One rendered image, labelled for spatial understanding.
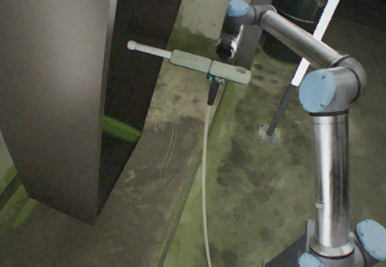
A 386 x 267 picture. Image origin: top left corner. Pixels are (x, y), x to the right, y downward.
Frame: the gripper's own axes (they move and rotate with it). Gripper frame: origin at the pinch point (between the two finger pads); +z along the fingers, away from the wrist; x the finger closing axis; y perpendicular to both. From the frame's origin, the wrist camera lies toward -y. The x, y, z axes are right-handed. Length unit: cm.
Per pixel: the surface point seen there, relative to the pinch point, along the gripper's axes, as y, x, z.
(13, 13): -40, 38, 44
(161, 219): 105, 10, 25
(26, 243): 104, 84, 68
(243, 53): 97, -16, -163
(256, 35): 73, -23, -164
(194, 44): 104, 38, -165
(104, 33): -41, 18, 45
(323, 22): 4, -52, -84
